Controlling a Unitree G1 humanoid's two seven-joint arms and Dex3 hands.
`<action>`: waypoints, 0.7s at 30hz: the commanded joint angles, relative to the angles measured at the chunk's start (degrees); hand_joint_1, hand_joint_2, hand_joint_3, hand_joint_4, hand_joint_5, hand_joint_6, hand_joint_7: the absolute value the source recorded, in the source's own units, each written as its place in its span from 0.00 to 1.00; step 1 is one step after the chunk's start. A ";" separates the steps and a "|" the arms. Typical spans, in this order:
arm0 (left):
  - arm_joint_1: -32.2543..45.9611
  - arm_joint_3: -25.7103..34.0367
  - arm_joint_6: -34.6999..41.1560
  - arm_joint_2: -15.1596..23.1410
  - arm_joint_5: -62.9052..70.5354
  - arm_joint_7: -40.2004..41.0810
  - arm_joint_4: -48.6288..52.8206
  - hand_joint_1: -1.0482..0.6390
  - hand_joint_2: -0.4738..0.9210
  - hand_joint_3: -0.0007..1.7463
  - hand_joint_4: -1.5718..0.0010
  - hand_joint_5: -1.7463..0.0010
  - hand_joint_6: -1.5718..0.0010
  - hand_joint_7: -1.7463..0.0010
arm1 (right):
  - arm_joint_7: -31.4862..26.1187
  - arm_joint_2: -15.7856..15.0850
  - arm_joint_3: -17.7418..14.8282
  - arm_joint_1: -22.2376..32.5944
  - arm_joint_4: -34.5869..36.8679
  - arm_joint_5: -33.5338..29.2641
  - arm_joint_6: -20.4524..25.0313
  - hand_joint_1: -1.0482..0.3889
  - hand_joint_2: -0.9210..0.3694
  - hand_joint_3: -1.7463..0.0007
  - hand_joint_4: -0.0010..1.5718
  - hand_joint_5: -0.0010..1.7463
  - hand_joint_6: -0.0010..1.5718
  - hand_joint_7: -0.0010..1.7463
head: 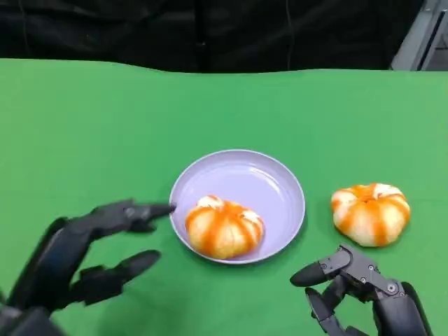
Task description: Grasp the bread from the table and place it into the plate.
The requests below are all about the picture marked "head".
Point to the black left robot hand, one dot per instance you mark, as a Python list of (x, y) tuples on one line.
[(56, 252)]

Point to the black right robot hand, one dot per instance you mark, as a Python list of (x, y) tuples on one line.
[(385, 308)]

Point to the orange and white bread roll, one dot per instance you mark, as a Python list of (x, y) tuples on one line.
[(371, 213), (224, 231)]

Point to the green table cloth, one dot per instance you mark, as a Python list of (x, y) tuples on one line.
[(105, 122)]

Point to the lilac plate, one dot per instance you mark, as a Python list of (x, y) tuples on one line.
[(245, 175)]

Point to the black backdrop curtain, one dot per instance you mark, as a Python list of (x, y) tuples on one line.
[(140, 31)]

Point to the grey metal frame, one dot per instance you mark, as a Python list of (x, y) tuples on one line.
[(427, 38)]

